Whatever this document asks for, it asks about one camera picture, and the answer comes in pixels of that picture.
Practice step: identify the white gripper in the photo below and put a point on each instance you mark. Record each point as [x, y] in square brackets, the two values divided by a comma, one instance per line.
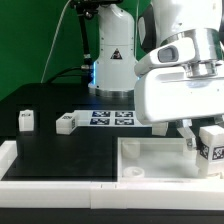
[167, 94]

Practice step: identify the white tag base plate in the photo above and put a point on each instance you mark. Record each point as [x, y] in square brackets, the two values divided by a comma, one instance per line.
[106, 118]

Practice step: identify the white U-shaped obstacle fence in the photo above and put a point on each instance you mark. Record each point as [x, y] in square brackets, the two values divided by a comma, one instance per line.
[196, 194]

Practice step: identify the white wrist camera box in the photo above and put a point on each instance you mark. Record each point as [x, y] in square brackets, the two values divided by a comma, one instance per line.
[175, 53]

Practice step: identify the white square tabletop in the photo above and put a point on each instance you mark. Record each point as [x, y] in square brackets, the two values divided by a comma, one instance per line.
[154, 159]

